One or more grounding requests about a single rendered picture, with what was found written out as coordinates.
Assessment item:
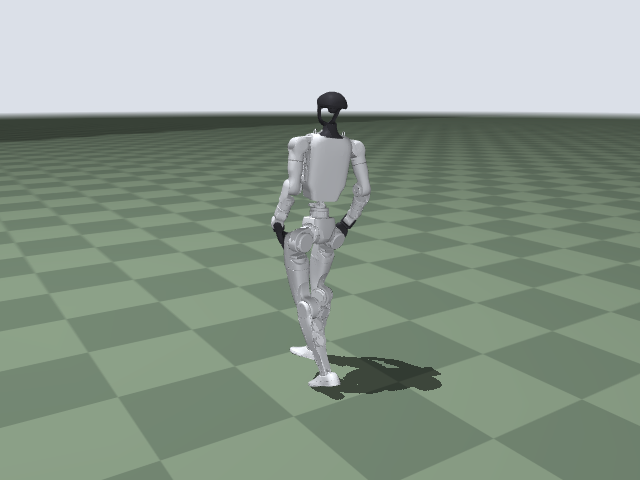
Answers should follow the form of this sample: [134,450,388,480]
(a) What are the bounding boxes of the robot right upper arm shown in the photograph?
[350,139,371,197]

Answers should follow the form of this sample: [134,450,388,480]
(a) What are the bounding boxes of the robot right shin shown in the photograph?
[307,287,333,351]

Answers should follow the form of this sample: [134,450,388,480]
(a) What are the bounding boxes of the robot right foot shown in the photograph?
[290,345,315,360]

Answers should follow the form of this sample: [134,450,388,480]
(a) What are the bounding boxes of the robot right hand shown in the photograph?
[334,214,356,250]

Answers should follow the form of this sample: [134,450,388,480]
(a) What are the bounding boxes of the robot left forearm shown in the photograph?
[271,180,295,229]

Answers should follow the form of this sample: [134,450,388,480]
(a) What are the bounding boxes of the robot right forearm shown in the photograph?
[343,194,370,226]

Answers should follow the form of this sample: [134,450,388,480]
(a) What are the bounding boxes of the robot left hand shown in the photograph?
[273,222,288,250]

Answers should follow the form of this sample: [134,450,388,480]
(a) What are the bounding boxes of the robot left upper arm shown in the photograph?
[286,136,312,196]

